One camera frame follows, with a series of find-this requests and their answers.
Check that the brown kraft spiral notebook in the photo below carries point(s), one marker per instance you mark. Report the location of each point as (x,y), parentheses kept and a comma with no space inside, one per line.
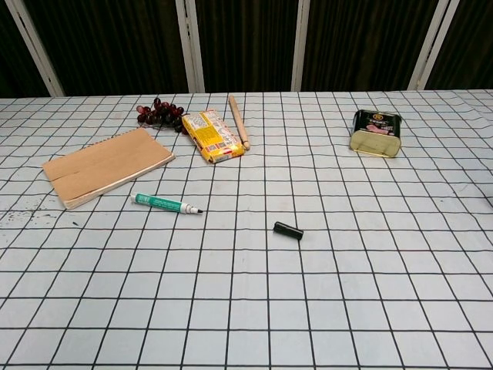
(108,165)

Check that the wooden rolling pin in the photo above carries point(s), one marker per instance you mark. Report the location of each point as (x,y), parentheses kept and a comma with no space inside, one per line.
(239,121)

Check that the yellow snack packet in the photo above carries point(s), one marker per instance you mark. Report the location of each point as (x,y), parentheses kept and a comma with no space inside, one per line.
(212,135)

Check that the white green marker pen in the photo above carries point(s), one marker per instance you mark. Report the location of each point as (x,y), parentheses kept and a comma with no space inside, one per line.
(161,203)

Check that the black gold luncheon meat can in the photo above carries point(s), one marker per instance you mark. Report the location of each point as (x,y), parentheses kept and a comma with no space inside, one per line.
(375,133)

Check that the dark red grape bunch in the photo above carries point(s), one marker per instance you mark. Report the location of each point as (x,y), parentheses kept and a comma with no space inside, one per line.
(159,113)

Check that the white metal frame post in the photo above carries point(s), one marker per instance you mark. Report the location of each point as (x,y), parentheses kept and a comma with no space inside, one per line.
(300,46)
(34,46)
(433,46)
(190,46)

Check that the black marker cap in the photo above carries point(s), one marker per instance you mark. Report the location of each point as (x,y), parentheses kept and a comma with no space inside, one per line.
(288,230)

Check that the white black checked tablecloth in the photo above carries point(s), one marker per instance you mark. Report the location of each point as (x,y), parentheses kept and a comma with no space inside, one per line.
(246,293)

